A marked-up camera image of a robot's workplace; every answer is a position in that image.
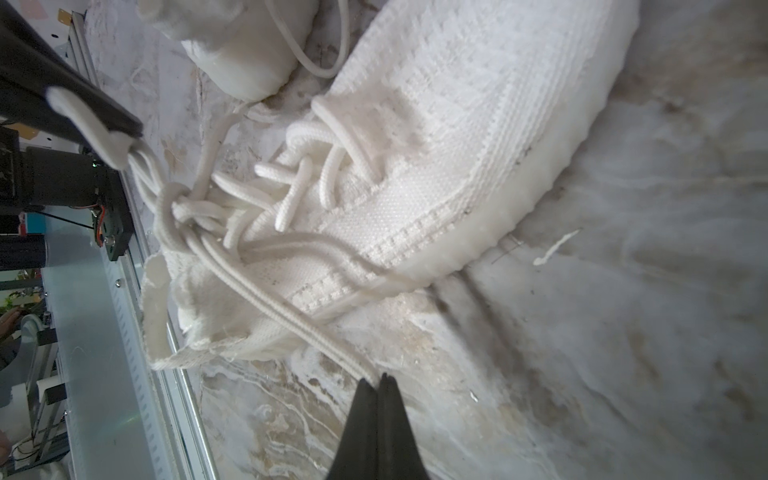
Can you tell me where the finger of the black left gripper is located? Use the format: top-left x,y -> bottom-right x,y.
1,1 -> 143,140
1,74 -> 90,144

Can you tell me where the front aluminium rail frame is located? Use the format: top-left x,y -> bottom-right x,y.
41,11 -> 220,480

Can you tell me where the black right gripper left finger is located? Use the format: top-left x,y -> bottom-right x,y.
326,379 -> 378,480

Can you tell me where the white knit sneaker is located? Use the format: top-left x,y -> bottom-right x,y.
143,1 -> 640,370
137,0 -> 299,102

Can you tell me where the sneaker white shoelace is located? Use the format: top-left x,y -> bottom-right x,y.
45,86 -> 379,384
264,1 -> 351,79

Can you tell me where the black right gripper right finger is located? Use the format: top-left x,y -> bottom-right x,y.
377,374 -> 430,480

